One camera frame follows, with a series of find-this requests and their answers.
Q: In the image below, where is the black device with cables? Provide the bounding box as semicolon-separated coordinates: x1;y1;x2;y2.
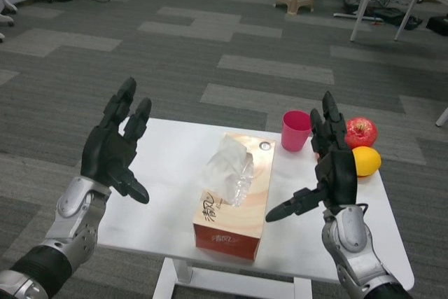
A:
374;8;423;30

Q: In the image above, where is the white furniture leg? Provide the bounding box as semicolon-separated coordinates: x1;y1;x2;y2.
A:
435;104;448;127

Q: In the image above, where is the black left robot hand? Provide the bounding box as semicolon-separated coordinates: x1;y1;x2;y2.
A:
80;76;153;204

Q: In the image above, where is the orange tissue box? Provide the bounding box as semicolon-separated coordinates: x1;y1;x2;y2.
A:
191;132;277;262

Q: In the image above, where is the yellow lemon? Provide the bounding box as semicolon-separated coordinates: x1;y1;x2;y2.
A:
351;146;382;177

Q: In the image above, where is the white table base frame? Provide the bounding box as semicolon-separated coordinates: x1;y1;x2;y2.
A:
153;257;312;299

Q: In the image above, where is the black case on floor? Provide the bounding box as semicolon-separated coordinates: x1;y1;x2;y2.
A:
426;15;448;37

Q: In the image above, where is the white tissue sheet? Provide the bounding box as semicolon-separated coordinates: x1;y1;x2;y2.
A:
202;137;255;207

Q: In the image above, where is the pink plastic cup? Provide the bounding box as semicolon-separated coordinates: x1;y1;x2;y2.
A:
281;110;313;153

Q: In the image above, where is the red apple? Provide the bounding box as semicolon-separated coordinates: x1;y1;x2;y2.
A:
344;116;379;149

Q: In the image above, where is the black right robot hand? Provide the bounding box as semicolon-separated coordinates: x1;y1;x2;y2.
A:
265;90;359;223

